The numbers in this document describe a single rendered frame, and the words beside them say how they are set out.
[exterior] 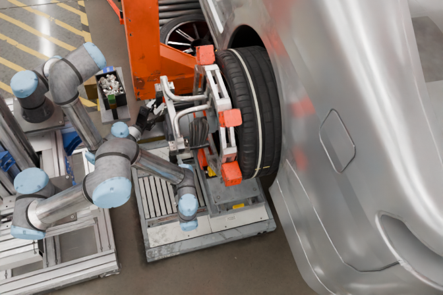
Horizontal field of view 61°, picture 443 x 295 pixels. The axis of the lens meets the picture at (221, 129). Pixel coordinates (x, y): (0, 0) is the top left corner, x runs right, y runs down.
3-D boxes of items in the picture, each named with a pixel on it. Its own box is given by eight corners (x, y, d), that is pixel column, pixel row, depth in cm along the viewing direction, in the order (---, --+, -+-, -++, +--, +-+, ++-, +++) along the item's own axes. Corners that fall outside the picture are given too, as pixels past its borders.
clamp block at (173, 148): (190, 153, 173) (190, 147, 168) (170, 156, 170) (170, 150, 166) (187, 143, 175) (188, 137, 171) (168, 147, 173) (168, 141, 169)
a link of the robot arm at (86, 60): (26, 72, 178) (64, 57, 136) (53, 55, 185) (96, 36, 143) (43, 93, 182) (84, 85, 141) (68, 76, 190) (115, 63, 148)
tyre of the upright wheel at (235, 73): (260, 175, 225) (307, 167, 161) (221, 184, 219) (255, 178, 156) (236, 69, 233) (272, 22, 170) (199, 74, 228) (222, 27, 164)
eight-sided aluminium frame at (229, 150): (227, 188, 200) (242, 133, 155) (215, 191, 198) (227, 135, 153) (202, 107, 227) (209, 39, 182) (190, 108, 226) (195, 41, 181)
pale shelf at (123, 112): (130, 120, 236) (130, 118, 233) (102, 125, 232) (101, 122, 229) (121, 69, 257) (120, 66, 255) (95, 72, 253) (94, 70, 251)
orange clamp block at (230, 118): (236, 124, 165) (242, 124, 157) (219, 128, 164) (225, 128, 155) (234, 108, 165) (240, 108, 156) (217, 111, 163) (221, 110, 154)
